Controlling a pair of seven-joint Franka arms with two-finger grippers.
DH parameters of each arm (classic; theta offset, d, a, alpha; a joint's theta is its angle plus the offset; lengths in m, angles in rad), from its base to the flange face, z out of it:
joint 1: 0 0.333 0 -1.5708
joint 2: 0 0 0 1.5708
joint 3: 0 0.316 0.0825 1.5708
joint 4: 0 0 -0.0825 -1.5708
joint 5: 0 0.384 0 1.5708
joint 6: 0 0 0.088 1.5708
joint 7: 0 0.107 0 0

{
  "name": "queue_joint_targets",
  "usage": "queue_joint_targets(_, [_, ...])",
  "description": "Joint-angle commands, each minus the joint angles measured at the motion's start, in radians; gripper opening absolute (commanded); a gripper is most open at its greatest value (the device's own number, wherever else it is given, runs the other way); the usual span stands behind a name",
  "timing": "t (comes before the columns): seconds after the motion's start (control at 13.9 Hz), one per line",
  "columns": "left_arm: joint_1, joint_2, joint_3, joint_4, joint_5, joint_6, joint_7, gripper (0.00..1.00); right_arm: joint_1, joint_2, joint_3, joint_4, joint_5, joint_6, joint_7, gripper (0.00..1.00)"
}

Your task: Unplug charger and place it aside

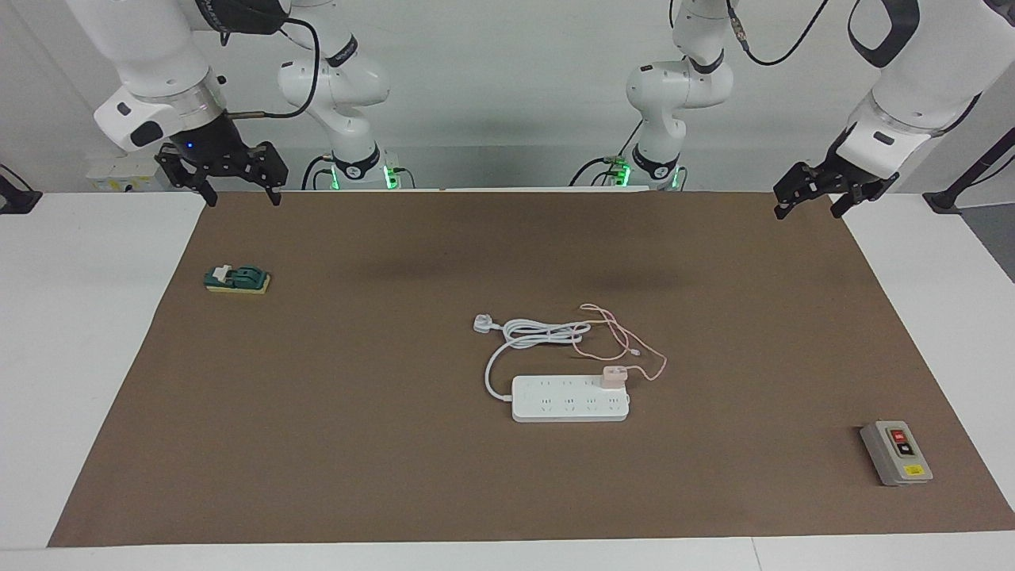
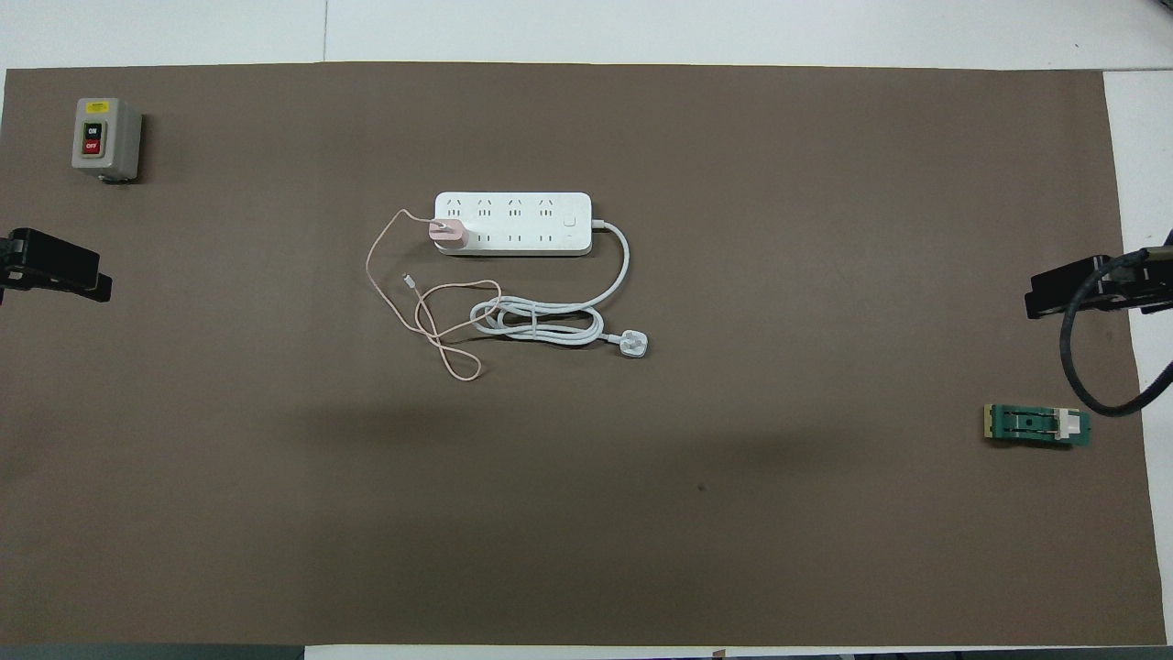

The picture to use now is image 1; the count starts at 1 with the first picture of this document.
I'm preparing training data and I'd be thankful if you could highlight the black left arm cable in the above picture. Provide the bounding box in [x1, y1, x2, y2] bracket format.
[726, 0, 830, 67]

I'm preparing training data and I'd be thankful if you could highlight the white power strip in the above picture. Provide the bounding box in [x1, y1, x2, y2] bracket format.
[511, 374, 631, 423]

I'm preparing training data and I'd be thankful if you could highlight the grey push button box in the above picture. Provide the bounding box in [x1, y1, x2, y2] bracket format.
[860, 420, 934, 487]

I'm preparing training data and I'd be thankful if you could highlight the black stand clamp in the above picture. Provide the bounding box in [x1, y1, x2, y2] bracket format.
[0, 163, 43, 216]
[923, 125, 1015, 216]

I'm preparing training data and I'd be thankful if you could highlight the brown table mat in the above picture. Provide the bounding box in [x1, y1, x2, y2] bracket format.
[48, 189, 1015, 548]

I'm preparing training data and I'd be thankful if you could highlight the green knife switch yellow base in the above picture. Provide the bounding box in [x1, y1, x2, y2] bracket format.
[204, 264, 272, 295]

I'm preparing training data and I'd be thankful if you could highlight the pink charging cable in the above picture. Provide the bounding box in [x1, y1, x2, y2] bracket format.
[572, 303, 668, 381]

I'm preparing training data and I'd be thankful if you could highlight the black base cable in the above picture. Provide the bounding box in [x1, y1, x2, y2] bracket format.
[301, 154, 335, 191]
[569, 119, 645, 188]

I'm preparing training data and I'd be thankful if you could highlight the white wall socket box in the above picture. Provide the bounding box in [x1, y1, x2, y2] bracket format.
[86, 153, 167, 193]

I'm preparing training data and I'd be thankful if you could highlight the white power strip cord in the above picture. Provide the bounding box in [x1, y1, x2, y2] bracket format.
[473, 313, 593, 399]

